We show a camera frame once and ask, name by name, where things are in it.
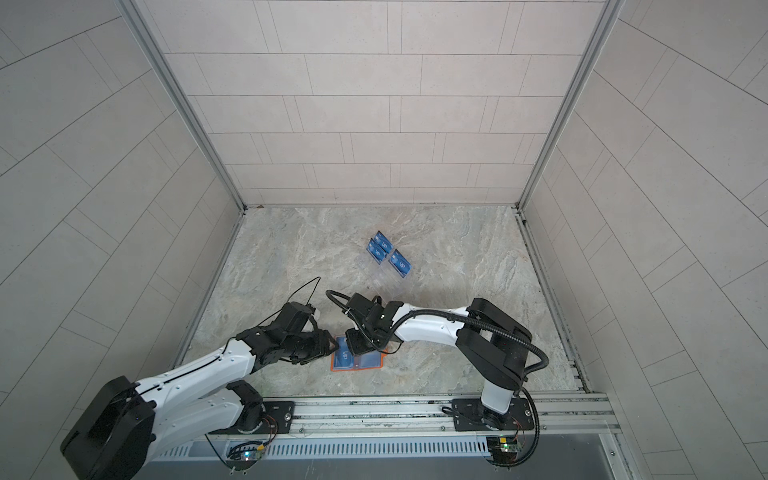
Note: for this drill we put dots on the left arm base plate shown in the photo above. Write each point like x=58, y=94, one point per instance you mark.
x=272, y=417

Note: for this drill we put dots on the blue credit card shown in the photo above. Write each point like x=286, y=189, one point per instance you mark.
x=343, y=359

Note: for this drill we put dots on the left green circuit board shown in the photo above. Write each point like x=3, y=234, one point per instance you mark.
x=243, y=456

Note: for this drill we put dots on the aluminium corner post right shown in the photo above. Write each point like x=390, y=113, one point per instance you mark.
x=605, y=22

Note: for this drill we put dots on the green circuit board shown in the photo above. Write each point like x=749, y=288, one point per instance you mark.
x=503, y=451
x=243, y=456

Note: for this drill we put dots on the card stack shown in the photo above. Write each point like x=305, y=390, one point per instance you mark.
x=379, y=248
x=396, y=275

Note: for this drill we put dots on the right green circuit board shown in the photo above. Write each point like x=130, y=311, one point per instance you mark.
x=503, y=451

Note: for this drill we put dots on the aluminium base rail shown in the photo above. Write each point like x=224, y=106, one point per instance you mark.
x=316, y=417

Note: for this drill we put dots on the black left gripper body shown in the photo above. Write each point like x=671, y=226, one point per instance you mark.
x=306, y=348

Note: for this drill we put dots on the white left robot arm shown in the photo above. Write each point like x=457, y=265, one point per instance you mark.
x=129, y=423

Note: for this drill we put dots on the right card stack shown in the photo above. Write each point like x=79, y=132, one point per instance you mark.
x=396, y=275

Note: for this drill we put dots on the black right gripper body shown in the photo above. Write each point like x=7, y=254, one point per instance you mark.
x=363, y=340

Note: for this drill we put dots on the orange card holder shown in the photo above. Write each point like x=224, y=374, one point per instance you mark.
x=367, y=361

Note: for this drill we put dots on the aluminium corner post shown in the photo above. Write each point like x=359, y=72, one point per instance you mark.
x=142, y=34
x=605, y=22

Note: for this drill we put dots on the left card stack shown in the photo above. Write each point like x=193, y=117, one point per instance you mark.
x=379, y=248

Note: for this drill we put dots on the aluminium corner post left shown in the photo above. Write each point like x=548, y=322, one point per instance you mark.
x=142, y=34

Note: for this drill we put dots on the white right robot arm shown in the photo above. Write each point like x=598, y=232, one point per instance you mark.
x=499, y=348

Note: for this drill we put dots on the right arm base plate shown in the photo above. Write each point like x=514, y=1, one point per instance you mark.
x=470, y=415

